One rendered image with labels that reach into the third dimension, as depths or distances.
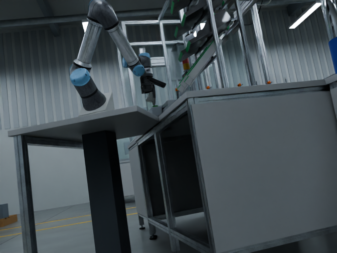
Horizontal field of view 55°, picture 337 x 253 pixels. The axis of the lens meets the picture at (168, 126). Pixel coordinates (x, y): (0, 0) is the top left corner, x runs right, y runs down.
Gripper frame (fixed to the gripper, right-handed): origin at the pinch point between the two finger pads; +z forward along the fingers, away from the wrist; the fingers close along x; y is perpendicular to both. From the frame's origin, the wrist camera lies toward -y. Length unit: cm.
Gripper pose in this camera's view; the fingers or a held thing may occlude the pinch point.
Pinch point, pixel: (154, 104)
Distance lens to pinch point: 218.2
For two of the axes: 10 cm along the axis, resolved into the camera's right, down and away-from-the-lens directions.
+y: -9.6, 1.1, -2.7
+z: 1.5, 9.8, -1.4
